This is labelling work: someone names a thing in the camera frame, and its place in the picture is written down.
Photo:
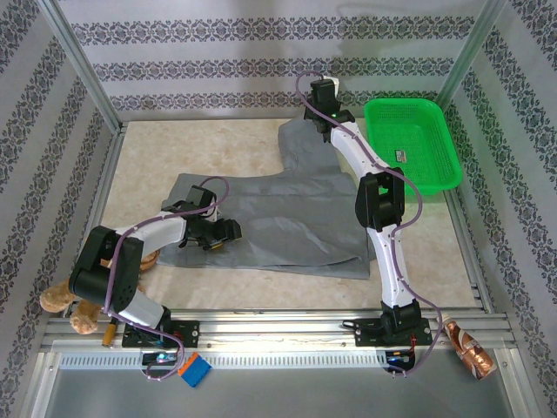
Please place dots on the grey long sleeve shirt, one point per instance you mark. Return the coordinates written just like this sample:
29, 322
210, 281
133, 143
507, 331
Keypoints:
283, 217

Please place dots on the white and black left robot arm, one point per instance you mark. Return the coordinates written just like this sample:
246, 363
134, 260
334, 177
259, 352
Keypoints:
161, 228

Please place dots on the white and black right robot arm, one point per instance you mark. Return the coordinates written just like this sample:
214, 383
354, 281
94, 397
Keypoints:
391, 261

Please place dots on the small label sticker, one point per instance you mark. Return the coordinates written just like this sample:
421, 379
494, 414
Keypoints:
401, 156

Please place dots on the green plastic basket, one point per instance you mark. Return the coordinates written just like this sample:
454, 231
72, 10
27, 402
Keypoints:
418, 126

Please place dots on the black electronics board with LED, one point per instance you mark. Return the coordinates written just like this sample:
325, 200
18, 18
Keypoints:
161, 358
398, 356

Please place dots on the blue and orange block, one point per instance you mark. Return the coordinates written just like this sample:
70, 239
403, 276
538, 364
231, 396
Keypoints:
198, 373

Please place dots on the brown teddy bear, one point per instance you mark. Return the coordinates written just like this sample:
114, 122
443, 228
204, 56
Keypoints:
87, 318

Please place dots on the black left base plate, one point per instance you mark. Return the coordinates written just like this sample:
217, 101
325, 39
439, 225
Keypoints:
189, 333

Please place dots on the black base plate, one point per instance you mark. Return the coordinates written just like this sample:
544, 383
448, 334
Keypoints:
367, 333
189, 333

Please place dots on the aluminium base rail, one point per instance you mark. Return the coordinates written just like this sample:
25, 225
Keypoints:
283, 333

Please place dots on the aluminium table side rail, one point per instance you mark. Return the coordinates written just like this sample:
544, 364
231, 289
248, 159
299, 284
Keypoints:
106, 174
467, 252

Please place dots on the aluminium frame post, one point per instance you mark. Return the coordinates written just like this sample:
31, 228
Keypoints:
476, 43
85, 65

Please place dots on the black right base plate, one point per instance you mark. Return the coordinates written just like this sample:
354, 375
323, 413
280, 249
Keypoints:
367, 333

